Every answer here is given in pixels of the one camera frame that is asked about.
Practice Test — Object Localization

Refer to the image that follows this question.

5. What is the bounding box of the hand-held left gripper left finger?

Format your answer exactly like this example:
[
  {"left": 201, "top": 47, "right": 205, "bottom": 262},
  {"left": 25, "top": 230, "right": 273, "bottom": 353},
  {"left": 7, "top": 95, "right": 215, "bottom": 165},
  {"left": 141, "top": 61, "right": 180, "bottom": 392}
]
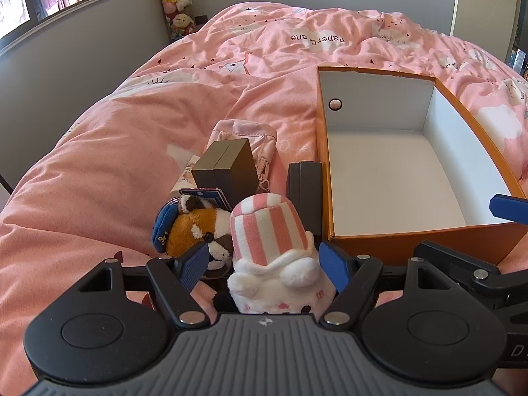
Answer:
[{"left": 74, "top": 241, "right": 211, "bottom": 327}]

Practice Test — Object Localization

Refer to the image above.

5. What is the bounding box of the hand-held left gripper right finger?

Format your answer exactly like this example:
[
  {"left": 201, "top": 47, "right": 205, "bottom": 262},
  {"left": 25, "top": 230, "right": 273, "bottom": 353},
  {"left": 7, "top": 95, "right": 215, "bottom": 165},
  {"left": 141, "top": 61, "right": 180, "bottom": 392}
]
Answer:
[{"left": 319, "top": 241, "right": 458, "bottom": 327}]

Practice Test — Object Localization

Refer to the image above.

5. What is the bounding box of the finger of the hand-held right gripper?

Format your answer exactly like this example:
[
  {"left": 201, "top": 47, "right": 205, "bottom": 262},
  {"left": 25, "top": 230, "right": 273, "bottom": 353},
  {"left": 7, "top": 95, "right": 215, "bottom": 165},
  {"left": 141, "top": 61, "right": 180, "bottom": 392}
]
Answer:
[
  {"left": 489, "top": 194, "right": 528, "bottom": 223},
  {"left": 413, "top": 240, "right": 528, "bottom": 310}
]

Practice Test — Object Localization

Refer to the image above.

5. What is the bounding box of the brown raccoon plush toy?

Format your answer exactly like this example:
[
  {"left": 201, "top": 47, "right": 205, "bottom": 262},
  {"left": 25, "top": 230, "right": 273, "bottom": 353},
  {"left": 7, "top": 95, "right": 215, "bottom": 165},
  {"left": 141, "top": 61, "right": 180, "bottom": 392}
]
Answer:
[{"left": 153, "top": 193, "right": 236, "bottom": 275}]

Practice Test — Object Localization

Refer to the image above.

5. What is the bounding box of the pink white striped plush toy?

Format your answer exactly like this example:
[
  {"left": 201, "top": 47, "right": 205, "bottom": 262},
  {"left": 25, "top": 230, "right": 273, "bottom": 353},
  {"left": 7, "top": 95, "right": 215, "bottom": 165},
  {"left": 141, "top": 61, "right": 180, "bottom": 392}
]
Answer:
[{"left": 227, "top": 193, "right": 337, "bottom": 316}]

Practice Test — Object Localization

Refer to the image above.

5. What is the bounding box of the dark grey box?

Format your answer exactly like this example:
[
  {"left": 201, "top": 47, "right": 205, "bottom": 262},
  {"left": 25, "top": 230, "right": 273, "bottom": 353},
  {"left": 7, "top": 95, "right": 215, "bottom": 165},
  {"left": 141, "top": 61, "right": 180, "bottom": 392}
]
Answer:
[{"left": 286, "top": 161, "right": 324, "bottom": 236}]

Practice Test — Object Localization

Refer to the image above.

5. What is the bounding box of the peach print card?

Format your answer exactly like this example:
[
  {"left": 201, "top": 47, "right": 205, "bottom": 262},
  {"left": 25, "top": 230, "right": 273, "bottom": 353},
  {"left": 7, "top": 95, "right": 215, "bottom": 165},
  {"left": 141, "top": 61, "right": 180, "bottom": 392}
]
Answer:
[{"left": 167, "top": 154, "right": 203, "bottom": 199}]

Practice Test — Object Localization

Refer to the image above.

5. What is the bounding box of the olive brown box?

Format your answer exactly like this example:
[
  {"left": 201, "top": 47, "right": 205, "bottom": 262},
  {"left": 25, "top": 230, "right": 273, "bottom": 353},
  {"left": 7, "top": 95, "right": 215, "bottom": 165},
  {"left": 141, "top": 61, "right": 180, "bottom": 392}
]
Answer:
[{"left": 191, "top": 138, "right": 265, "bottom": 209}]

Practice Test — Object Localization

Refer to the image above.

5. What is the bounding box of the orange cardboard box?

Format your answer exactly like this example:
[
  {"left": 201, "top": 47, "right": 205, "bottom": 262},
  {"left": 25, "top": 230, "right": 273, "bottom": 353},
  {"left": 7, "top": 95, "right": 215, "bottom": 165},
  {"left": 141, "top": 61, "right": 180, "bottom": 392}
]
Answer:
[{"left": 315, "top": 65, "right": 528, "bottom": 267}]

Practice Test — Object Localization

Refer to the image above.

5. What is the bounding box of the pink printed pouch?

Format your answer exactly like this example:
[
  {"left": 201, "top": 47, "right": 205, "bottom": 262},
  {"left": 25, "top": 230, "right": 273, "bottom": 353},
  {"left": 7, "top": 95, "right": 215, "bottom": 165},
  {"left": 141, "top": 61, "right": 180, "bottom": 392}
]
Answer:
[{"left": 205, "top": 119, "right": 278, "bottom": 192}]

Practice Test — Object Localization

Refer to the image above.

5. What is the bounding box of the blue rimmed card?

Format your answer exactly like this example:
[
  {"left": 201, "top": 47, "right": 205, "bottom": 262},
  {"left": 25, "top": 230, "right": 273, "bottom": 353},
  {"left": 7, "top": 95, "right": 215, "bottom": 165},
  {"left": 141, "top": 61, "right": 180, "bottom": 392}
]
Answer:
[{"left": 179, "top": 189, "right": 227, "bottom": 212}]

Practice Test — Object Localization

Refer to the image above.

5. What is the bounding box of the pink printed blanket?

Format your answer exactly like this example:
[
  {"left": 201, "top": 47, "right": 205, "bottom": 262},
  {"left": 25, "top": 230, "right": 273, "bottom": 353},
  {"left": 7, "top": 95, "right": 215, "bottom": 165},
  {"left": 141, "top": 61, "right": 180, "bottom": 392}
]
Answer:
[{"left": 0, "top": 2, "right": 528, "bottom": 396}]

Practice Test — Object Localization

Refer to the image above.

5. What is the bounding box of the white door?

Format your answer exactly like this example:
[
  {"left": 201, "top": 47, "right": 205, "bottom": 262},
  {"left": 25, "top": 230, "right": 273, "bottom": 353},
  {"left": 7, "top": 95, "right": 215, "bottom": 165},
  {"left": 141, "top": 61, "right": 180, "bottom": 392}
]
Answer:
[{"left": 451, "top": 0, "right": 520, "bottom": 44}]

